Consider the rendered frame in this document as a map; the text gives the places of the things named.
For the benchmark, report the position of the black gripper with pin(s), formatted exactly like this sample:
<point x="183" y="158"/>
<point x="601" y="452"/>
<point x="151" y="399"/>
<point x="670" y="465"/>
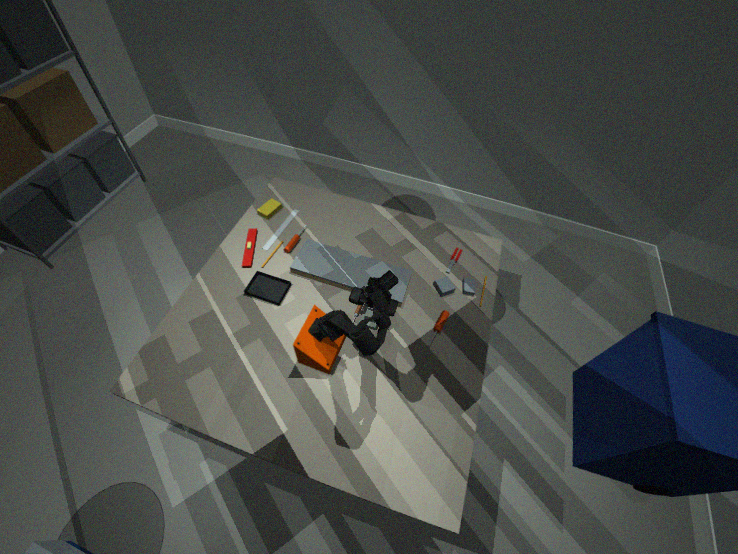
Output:
<point x="355" y="299"/>

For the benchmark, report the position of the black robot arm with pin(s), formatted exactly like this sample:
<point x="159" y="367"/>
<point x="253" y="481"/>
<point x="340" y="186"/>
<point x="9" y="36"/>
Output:
<point x="336" y="323"/>

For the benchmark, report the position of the yellow rectangular block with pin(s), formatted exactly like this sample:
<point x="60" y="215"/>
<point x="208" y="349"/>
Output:
<point x="269" y="209"/>

